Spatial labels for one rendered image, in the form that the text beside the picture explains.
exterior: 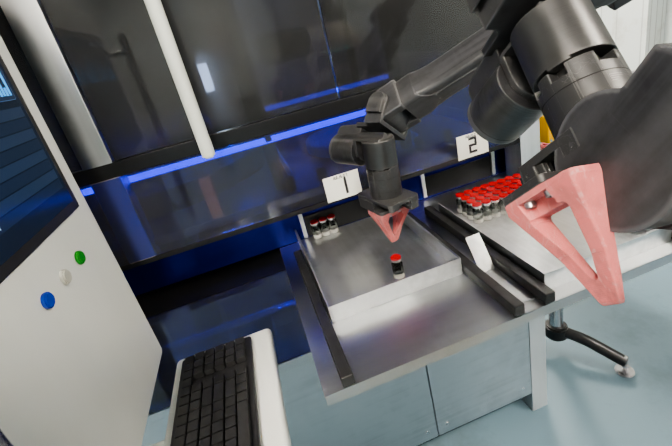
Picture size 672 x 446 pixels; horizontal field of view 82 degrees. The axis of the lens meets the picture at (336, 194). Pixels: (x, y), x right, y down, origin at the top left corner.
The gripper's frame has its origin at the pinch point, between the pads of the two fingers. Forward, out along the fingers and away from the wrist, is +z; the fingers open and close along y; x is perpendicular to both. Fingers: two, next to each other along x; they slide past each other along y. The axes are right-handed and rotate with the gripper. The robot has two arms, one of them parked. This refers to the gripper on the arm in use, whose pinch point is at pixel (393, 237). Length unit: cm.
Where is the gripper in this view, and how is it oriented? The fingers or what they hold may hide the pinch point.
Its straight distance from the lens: 74.8
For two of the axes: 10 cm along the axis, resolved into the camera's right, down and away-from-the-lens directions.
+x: -8.4, 3.5, -4.0
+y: -5.0, -2.3, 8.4
